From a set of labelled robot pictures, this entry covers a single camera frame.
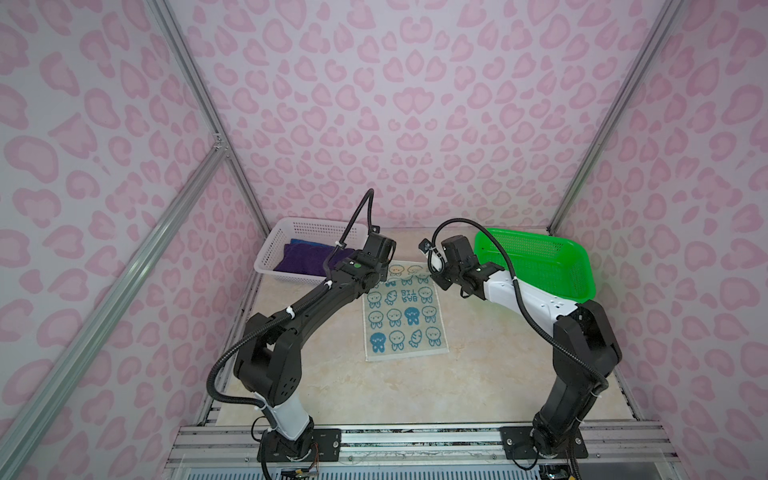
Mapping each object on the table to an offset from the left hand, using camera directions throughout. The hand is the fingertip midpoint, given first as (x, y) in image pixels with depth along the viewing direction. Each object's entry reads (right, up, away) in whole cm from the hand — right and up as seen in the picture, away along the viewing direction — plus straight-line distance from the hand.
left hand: (378, 259), depth 88 cm
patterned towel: (+8, -18, +9) cm, 22 cm away
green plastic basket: (+62, -2, +21) cm, 66 cm away
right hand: (+17, 0, +2) cm, 18 cm away
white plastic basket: (-38, +9, +21) cm, 44 cm away
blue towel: (-32, +6, +26) cm, 42 cm away
